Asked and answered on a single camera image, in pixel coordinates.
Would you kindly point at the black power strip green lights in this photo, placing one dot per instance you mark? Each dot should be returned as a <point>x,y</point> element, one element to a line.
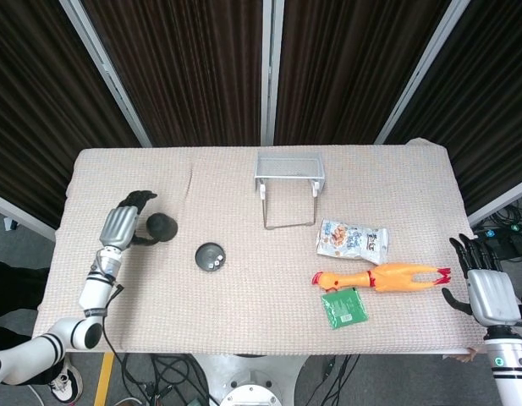
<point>518,245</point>

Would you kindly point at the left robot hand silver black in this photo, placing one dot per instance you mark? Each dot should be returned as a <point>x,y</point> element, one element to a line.
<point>119,226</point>

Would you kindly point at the beige waffle tablecloth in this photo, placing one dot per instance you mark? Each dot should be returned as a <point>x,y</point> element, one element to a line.
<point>265,330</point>

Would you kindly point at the grey aluminium frame post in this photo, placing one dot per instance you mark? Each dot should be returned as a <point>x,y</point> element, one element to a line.
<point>421,72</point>
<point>501,199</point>
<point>19,213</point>
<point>270,72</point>
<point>106,72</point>

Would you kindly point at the person black trousers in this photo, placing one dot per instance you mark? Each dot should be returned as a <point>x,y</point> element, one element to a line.
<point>11,287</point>

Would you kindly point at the green foil sachet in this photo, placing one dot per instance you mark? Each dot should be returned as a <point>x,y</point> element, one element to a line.
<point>343,306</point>

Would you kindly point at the yellow floor tape strip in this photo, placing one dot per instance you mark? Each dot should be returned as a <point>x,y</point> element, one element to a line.
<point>103,380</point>

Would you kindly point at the white blue snack bag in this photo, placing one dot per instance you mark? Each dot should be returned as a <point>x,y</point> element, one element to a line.
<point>349,241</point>

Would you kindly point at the black round lidded container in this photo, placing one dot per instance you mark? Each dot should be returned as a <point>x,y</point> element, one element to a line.
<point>163,226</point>

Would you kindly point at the dark brown curtain panel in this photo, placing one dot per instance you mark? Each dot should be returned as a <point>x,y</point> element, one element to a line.
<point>489,105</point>
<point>180,72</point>
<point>32,84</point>
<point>349,72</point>

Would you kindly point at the yellow rubber chicken toy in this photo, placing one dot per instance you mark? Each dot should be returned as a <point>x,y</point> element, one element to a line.
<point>391,277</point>

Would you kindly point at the white black sneaker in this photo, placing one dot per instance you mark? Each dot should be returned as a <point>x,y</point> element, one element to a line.
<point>64,382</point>

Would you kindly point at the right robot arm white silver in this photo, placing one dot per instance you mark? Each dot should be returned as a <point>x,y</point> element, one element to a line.
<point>508,372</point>

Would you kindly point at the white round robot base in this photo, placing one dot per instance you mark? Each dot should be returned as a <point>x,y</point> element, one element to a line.
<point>248,380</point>

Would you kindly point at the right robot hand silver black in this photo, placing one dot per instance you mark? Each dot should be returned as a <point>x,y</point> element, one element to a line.
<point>493,296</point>

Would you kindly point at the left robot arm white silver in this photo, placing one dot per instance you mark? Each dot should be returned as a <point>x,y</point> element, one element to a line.
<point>93,292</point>

